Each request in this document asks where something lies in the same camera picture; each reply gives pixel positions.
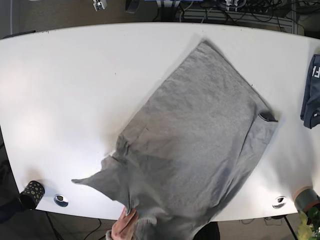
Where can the person's left hand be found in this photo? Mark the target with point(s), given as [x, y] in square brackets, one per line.
[123, 228]

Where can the left silver table grommet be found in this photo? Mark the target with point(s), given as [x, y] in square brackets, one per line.
[60, 200]

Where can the grey plant pot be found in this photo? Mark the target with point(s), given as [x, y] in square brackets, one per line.
[306, 198]

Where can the green potted plant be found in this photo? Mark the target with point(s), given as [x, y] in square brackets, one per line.
[309, 227]

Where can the dark blue T-shirt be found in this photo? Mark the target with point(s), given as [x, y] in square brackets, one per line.
[310, 111]

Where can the silver table grommet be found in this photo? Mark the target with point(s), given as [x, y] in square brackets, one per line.
[60, 200]
[279, 202]

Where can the right silver table grommet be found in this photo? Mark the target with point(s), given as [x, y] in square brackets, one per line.
[279, 202]

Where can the black gold spotted cup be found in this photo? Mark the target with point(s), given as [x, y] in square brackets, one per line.
[32, 195]

